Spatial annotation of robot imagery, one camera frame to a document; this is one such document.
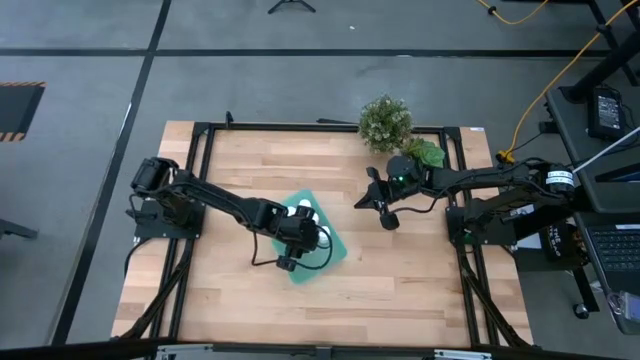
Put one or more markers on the black power adapter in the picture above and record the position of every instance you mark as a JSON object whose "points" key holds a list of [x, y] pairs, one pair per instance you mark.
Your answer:
{"points": [[606, 112]]}

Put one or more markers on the black stand beam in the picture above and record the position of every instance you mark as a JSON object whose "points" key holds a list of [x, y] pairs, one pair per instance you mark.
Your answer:
{"points": [[600, 70]]}

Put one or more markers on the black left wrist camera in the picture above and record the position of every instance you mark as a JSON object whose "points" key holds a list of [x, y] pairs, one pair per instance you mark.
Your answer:
{"points": [[286, 263]]}

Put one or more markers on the green translucent plastic basket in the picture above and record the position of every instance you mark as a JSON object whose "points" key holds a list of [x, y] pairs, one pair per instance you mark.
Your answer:
{"points": [[330, 257]]}

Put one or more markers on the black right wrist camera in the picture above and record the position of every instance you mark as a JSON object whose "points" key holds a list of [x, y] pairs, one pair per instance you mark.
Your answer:
{"points": [[390, 221]]}

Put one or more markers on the black furniture leg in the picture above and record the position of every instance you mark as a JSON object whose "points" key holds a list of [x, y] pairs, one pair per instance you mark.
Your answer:
{"points": [[15, 229]]}

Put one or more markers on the black front crossbar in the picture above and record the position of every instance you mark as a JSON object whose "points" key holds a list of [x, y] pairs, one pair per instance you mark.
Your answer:
{"points": [[270, 348]]}

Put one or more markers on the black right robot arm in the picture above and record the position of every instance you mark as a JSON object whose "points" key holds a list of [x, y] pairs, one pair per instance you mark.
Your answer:
{"points": [[480, 175]]}

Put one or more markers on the clear plastic pouch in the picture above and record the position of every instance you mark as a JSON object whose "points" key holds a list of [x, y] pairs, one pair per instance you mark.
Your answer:
{"points": [[625, 307]]}

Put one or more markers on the black printed bag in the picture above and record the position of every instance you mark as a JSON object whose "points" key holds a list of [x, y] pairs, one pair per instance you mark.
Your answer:
{"points": [[557, 242]]}

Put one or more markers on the bushy green potted plant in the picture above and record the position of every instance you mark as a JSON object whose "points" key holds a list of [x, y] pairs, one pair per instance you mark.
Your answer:
{"points": [[385, 125]]}

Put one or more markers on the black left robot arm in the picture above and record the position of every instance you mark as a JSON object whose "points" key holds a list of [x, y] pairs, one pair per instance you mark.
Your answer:
{"points": [[215, 197]]}

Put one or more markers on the black aluminium table frame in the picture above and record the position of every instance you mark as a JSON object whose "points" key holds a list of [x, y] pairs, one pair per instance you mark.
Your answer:
{"points": [[325, 127]]}

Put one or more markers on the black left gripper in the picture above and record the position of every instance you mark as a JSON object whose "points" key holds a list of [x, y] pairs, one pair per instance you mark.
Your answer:
{"points": [[300, 230]]}

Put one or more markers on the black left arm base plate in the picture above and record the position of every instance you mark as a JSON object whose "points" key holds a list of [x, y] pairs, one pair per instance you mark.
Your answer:
{"points": [[150, 225]]}

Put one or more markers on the black hazard-striped floor mat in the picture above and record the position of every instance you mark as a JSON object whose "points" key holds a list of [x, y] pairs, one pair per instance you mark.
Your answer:
{"points": [[17, 110]]}

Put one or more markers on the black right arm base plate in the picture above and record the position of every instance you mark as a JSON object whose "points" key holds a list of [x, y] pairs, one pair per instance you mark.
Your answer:
{"points": [[452, 232]]}

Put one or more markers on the black side desk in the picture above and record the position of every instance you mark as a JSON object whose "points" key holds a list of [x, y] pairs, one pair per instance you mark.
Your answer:
{"points": [[580, 155]]}

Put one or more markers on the black tripod legs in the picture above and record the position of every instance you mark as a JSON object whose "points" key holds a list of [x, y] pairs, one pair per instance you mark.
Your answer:
{"points": [[291, 2]]}

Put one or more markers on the succulent in triangle-patterned pot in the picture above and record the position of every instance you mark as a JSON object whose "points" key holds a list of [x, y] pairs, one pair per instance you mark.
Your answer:
{"points": [[430, 152]]}

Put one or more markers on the black caster wheel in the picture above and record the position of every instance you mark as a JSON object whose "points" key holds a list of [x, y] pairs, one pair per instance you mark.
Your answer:
{"points": [[581, 311]]}

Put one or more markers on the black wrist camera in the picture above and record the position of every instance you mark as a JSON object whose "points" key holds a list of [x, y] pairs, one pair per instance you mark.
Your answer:
{"points": [[286, 263], [390, 221]]}

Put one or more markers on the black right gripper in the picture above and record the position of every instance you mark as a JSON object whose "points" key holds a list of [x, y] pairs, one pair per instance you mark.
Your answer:
{"points": [[385, 195]]}

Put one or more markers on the grey laptop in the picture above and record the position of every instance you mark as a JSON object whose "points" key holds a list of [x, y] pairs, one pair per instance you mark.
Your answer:
{"points": [[615, 250]]}

